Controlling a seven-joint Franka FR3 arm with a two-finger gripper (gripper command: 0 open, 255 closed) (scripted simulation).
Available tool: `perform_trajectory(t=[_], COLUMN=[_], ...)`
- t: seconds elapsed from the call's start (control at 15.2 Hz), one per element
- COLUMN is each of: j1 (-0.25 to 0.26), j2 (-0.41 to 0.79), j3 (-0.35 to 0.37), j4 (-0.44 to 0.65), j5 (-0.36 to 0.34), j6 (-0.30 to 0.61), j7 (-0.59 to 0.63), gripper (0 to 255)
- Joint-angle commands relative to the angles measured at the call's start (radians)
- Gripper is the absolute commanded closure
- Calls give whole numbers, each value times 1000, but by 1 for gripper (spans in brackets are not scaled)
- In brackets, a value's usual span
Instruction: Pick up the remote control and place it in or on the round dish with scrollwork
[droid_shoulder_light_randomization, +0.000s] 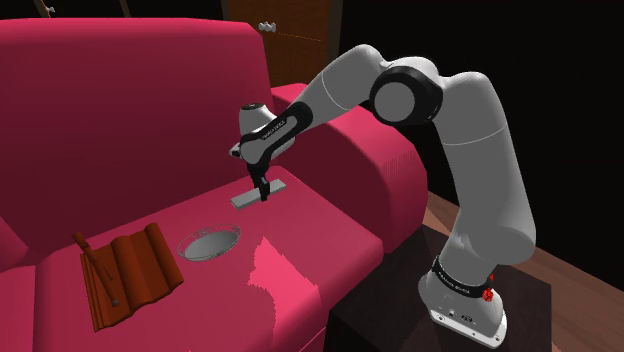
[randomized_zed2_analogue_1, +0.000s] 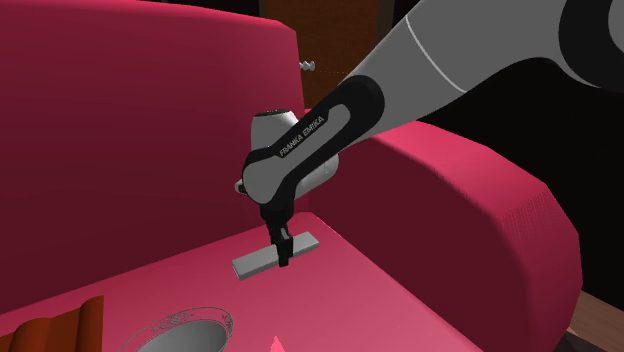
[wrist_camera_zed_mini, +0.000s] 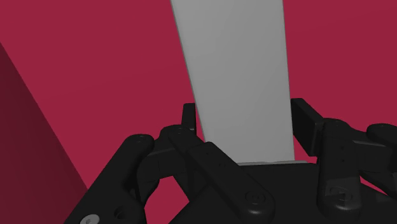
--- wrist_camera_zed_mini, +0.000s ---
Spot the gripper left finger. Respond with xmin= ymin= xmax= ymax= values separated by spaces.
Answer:
xmin=63 ymin=102 xmax=277 ymax=224

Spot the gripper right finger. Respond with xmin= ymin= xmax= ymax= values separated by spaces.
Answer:
xmin=291 ymin=97 xmax=397 ymax=224

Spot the grey flat slab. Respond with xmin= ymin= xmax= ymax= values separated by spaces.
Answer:
xmin=169 ymin=0 xmax=309 ymax=165

